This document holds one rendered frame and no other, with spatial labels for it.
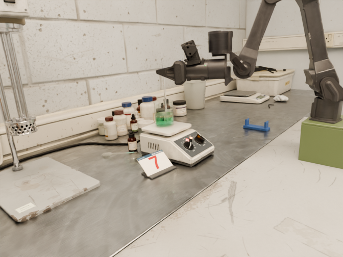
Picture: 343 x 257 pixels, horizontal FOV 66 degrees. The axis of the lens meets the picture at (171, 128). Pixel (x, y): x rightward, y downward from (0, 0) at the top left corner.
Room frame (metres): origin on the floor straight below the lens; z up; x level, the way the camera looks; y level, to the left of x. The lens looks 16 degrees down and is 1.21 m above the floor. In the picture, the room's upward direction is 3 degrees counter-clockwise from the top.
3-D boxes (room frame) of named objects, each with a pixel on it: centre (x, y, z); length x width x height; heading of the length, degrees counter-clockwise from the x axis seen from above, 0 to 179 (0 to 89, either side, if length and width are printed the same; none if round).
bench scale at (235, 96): (1.62, -0.46, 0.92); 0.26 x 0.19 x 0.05; 52
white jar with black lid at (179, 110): (1.32, -0.05, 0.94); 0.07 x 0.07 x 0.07
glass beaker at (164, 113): (0.81, 0.02, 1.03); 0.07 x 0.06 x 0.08; 20
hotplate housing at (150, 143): (0.79, -0.01, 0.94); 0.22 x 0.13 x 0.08; 50
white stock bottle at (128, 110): (1.12, 0.19, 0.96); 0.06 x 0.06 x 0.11
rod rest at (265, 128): (1.01, -0.34, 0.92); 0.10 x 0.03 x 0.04; 48
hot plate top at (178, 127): (0.81, 0.01, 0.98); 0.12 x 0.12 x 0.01; 50
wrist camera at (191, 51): (0.78, -0.07, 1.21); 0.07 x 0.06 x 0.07; 166
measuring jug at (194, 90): (1.49, -0.15, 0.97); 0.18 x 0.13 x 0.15; 165
